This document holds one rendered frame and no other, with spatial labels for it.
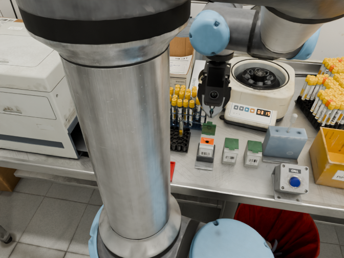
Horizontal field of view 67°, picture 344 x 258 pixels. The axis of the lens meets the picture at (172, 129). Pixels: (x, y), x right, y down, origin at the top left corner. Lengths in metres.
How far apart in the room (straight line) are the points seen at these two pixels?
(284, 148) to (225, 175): 0.19
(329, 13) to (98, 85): 0.15
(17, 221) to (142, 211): 1.65
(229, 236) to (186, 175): 0.40
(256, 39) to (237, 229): 0.32
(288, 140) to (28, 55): 0.73
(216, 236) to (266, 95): 0.60
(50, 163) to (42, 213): 1.02
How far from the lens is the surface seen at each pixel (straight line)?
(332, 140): 0.90
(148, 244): 0.36
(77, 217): 1.79
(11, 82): 0.74
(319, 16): 0.20
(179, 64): 1.11
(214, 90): 0.64
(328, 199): 0.83
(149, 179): 0.26
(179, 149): 0.82
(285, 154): 0.85
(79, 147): 0.83
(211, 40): 0.50
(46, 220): 1.85
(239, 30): 0.51
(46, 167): 0.88
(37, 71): 0.69
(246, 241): 0.40
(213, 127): 0.75
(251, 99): 0.91
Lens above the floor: 1.50
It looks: 44 degrees down
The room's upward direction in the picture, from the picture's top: 1 degrees counter-clockwise
